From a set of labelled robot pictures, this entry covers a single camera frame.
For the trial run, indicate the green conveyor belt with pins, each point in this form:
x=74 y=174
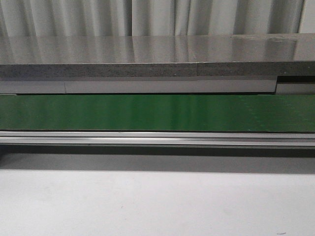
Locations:
x=167 y=112

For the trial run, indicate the white pleated curtain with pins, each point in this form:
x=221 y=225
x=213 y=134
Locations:
x=154 y=17

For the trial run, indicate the aluminium conveyor front rail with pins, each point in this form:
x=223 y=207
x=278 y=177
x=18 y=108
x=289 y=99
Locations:
x=158 y=138

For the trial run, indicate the grey rear conveyor rail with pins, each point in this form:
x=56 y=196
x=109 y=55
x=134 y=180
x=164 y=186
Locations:
x=194 y=84

